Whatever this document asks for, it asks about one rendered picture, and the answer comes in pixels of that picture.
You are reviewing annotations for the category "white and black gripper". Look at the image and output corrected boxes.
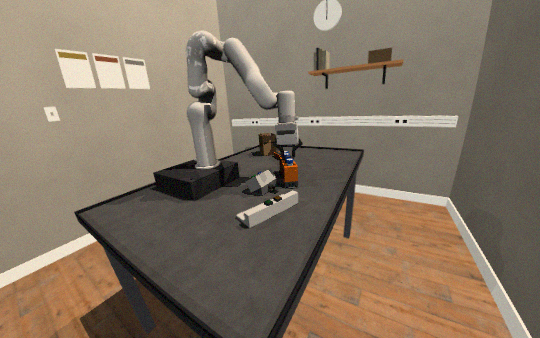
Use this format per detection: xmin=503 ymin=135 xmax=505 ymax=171
xmin=273 ymin=129 xmax=303 ymax=160

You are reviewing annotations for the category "open brown cardboard box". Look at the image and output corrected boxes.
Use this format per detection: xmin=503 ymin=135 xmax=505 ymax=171
xmin=259 ymin=133 xmax=277 ymax=156

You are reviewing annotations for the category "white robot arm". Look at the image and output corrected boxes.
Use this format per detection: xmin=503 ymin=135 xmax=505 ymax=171
xmin=186 ymin=31 xmax=298 ymax=170

